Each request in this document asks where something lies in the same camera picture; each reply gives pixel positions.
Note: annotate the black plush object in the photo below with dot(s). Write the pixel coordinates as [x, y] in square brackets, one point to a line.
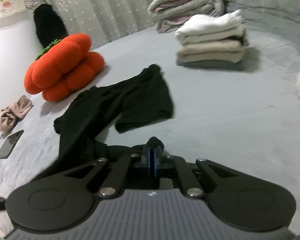
[50, 25]

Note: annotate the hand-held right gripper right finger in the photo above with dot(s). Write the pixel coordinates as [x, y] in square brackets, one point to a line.
[157, 163]

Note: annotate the grey quilted blanket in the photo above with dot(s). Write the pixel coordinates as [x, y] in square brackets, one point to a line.
[272, 10]

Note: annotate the beige folded sweater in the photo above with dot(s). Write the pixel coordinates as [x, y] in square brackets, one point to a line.
[210, 51]

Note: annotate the black shirt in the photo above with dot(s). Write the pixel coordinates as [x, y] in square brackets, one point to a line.
[140, 100]

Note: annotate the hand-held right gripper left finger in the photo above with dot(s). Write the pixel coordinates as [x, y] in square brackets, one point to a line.
[150, 160]

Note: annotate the folded grey quilt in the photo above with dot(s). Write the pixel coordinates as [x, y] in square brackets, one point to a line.
[190, 2]

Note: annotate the orange pumpkin plush pillow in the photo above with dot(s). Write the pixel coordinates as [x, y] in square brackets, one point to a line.
[62, 62]

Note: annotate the beige crumpled cloth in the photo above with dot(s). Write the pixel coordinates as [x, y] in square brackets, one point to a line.
[15, 110]

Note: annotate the black smartphone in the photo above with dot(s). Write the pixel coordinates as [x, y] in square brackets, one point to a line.
[8, 145]

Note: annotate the star-patterned grey curtain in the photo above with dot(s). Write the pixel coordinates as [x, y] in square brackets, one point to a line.
[102, 5]

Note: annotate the wall poster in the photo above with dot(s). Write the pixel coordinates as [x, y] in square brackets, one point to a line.
[7, 6]

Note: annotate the black folded garment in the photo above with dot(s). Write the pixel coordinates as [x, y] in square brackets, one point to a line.
[243, 38]

